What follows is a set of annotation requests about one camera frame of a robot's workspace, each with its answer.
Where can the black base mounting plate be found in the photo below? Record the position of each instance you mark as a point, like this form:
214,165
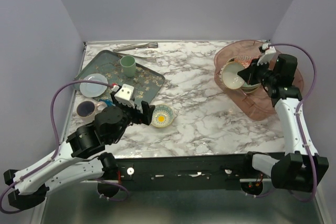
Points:
209,172

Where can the metal serving tongs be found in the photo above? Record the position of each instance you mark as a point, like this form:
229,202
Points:
150,45

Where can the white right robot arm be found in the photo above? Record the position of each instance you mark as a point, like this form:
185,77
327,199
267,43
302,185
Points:
296,135

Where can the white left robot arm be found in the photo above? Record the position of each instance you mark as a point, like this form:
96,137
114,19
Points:
79,158

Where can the light blue saucer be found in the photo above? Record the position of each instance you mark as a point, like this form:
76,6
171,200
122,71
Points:
92,90

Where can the floral teal tray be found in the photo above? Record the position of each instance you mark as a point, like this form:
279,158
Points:
146,82

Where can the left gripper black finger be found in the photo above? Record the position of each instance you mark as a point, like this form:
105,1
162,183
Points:
151,109
145,110

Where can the blue plastic knife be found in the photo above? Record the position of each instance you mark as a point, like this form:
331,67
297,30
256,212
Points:
107,102

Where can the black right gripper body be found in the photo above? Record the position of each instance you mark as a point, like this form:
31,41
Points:
268,76

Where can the aluminium frame rail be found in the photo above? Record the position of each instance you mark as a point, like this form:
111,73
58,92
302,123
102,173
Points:
291,172

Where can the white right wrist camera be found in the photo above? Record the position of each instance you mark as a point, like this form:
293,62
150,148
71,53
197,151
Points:
267,53

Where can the cream divided bowl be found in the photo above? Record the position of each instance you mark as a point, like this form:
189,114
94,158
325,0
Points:
249,91

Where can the red patterned bowl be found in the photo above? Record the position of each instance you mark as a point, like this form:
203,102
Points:
244,60

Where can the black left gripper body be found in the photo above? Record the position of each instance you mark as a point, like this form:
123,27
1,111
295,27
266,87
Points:
130,115

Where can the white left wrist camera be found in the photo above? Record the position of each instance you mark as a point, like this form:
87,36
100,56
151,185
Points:
123,95

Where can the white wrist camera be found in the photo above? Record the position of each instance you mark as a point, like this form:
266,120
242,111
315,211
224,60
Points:
267,53
123,95

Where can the yellow blue patterned bowl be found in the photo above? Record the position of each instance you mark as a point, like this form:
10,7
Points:
163,116

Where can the transparent pink plastic bin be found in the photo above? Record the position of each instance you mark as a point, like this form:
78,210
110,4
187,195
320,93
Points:
259,105

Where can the green plastic cup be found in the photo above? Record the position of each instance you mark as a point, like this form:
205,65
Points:
128,64

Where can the patterned ceramic bowl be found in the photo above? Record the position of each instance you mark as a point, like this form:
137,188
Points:
230,77

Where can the green and cream plate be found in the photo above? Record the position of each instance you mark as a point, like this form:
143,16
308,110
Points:
246,86

